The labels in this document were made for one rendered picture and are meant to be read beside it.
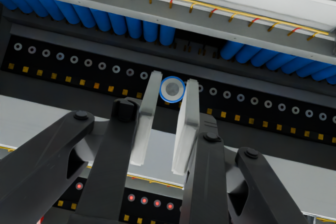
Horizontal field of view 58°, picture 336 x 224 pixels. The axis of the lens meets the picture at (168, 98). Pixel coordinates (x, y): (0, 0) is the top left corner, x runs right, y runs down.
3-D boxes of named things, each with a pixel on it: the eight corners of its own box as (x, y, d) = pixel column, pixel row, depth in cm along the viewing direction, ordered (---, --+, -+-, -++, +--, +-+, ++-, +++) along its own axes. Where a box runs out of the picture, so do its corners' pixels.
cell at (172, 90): (162, 104, 27) (163, 106, 20) (156, 84, 27) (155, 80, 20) (182, 98, 27) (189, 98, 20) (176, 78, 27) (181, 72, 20)
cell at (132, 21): (130, 23, 40) (126, 0, 33) (144, 27, 40) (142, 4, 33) (127, 36, 39) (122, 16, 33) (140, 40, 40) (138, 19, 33)
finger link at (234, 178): (195, 158, 13) (264, 174, 13) (195, 110, 18) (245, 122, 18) (187, 186, 13) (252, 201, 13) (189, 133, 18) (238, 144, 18)
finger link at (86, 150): (125, 173, 13) (58, 159, 13) (140, 122, 18) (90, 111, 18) (130, 144, 13) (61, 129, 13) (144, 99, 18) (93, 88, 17)
